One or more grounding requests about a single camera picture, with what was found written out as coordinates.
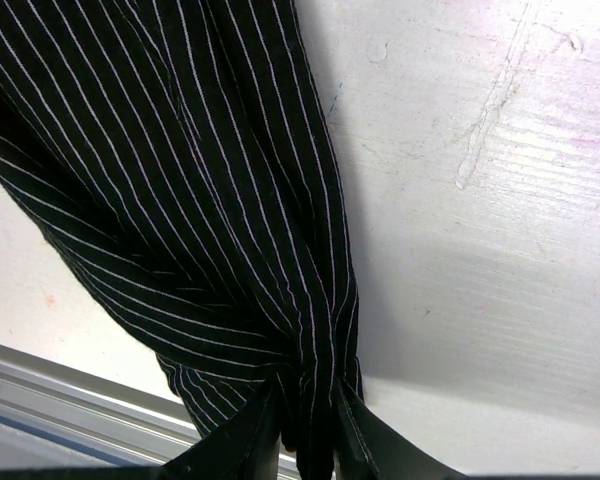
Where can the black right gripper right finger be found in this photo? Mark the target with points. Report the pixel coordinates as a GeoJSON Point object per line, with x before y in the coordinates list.
{"type": "Point", "coordinates": [365, 447]}

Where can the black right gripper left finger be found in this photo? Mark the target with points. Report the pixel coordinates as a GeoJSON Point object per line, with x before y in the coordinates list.
{"type": "Point", "coordinates": [128, 434]}

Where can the aluminium front rail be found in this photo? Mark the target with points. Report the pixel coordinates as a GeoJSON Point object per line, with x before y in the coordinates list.
{"type": "Point", "coordinates": [24, 369]}

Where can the black striped underwear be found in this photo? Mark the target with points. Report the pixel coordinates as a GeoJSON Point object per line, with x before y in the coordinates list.
{"type": "Point", "coordinates": [176, 156]}

